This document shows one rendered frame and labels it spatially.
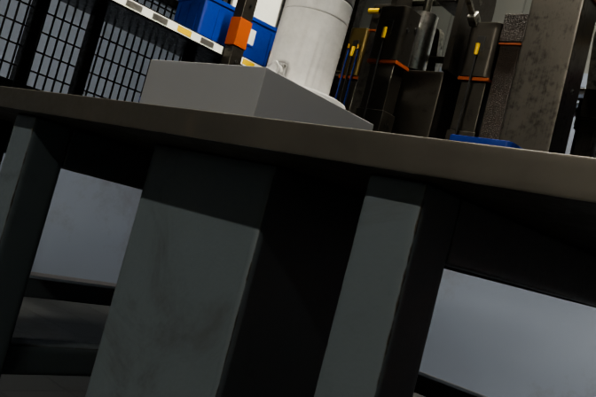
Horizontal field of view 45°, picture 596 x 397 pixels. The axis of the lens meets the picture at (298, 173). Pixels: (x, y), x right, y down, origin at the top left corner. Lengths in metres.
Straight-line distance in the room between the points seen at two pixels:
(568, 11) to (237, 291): 0.72
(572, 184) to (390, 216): 0.22
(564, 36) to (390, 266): 0.65
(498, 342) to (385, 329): 2.69
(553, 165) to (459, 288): 2.90
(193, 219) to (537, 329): 2.43
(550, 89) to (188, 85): 0.60
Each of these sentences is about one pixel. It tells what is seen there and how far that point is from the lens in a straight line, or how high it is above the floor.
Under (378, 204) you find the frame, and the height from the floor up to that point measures 0.63.
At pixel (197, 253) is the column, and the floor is 0.50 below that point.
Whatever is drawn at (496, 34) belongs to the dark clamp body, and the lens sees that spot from 1.52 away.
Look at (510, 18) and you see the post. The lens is 1.53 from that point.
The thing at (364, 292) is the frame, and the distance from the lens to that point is 0.80.
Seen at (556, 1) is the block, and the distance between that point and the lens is 1.35.
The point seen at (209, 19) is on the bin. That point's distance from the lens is 2.12.
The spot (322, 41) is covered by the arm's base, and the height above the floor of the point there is 0.90.
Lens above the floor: 0.57
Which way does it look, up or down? 5 degrees up
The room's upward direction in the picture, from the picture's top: 15 degrees clockwise
